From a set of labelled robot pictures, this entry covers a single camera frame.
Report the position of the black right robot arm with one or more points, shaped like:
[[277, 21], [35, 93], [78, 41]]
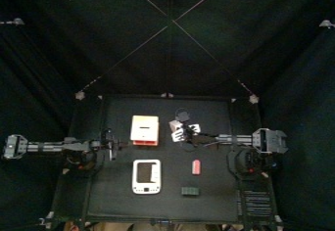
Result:
[[262, 141]]

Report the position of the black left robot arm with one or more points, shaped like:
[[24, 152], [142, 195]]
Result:
[[43, 147]]

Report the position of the white striped toy box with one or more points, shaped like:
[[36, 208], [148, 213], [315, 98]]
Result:
[[177, 133]]

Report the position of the cream knife block red base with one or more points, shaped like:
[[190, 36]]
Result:
[[144, 129]]

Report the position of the small red toy piece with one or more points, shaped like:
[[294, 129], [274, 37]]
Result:
[[197, 167]]

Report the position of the white toy phone dark screen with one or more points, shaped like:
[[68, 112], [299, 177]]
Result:
[[147, 176]]

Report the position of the small dark green block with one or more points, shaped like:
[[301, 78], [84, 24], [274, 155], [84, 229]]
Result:
[[190, 191]]

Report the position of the grey frame corner bracket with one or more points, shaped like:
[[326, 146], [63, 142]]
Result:
[[254, 99], [326, 23], [18, 21], [80, 95], [167, 95]]

